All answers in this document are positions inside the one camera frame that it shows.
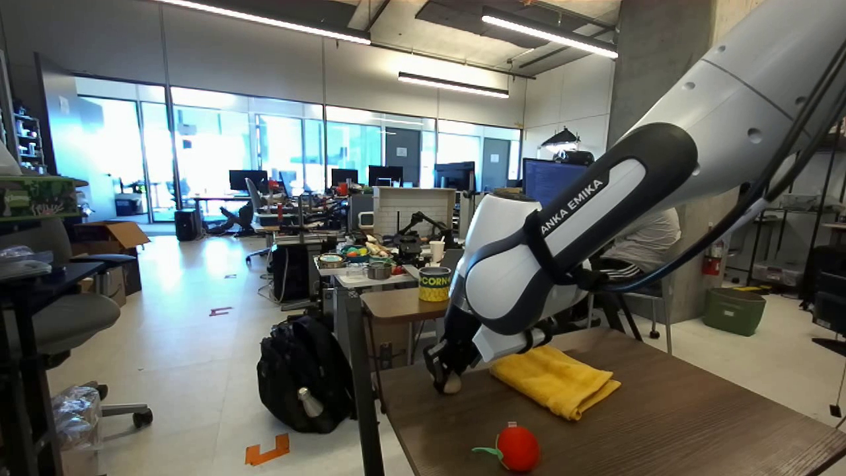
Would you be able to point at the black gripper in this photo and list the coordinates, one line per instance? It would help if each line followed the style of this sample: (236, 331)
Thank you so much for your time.
(461, 335)

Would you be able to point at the red toy vegetable green stem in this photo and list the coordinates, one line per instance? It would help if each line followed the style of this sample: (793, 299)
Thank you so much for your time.
(518, 449)

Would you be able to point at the yellow towel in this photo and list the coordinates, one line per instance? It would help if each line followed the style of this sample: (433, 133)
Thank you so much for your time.
(556, 383)

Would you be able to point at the small black robot arm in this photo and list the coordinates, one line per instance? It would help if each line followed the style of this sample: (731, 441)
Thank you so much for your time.
(414, 228)

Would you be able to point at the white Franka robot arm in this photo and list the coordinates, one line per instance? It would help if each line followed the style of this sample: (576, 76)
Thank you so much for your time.
(616, 203)

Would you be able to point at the white chair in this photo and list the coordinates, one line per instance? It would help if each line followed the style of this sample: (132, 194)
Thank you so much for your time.
(425, 331)

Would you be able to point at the brown wooden desk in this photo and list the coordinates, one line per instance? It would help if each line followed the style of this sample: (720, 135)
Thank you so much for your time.
(399, 306)

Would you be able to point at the yellow green wipes canister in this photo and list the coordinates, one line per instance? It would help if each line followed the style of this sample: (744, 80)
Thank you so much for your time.
(432, 286)

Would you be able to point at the black slanted metal pole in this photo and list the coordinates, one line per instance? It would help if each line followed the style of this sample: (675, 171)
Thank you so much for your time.
(362, 380)

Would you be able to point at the black backpack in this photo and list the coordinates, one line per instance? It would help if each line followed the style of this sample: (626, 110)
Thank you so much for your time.
(300, 371)

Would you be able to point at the white desk partition panel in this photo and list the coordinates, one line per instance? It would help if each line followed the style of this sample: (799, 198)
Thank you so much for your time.
(399, 205)

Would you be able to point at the black computer monitor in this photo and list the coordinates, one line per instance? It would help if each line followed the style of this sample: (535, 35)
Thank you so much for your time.
(248, 180)
(383, 176)
(452, 176)
(343, 176)

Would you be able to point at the orange floor tape marker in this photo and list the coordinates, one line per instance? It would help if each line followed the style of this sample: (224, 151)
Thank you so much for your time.
(256, 455)

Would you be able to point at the computer monitor blue screen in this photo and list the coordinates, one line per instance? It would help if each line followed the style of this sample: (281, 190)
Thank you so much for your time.
(544, 180)

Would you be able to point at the grey chair with metal legs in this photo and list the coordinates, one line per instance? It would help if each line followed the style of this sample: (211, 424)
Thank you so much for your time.
(655, 306)

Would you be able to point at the black lamp shade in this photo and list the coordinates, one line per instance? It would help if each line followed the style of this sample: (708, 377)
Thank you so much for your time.
(558, 138)

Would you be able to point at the long ceiling light strip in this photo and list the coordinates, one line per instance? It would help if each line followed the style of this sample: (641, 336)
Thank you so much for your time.
(452, 86)
(264, 20)
(544, 35)

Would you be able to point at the red fire extinguisher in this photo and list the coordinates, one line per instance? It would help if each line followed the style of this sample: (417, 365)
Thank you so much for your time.
(711, 264)

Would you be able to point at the black trash bin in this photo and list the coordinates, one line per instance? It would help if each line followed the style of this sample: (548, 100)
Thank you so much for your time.
(186, 227)

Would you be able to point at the green storage bin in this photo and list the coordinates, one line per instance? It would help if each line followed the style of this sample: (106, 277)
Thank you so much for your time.
(732, 310)

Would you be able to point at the black metal shelf rack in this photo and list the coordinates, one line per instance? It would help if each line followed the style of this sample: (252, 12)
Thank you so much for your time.
(774, 274)

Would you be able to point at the open cardboard box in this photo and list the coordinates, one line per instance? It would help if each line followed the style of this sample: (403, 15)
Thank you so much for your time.
(113, 236)

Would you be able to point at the clear plastic bottle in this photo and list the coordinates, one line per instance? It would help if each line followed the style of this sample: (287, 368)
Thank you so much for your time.
(78, 424)

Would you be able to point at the grey office chair with armrest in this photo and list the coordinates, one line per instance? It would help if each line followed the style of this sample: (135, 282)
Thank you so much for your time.
(74, 321)

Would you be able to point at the green box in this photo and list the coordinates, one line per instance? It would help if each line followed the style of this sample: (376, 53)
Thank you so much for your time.
(35, 194)

